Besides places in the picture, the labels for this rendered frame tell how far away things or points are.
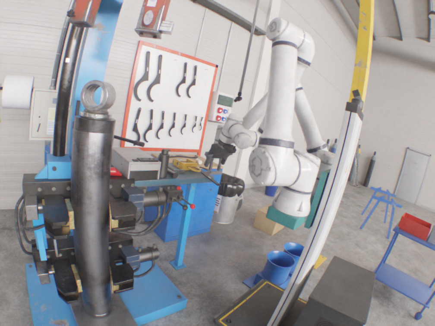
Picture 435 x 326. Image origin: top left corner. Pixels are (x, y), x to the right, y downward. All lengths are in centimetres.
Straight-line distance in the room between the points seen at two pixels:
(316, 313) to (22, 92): 233
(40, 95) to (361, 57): 326
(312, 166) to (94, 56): 139
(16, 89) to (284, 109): 178
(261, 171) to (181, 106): 294
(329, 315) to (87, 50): 201
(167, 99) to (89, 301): 288
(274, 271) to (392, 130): 952
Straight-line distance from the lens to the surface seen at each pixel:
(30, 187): 144
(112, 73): 328
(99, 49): 161
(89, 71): 158
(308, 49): 116
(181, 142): 384
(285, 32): 106
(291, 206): 106
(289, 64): 101
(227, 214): 347
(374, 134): 1114
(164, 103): 357
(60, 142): 152
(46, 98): 197
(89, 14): 129
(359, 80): 298
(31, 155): 326
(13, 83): 197
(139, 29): 114
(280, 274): 233
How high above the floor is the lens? 159
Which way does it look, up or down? 12 degrees down
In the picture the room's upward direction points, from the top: 12 degrees clockwise
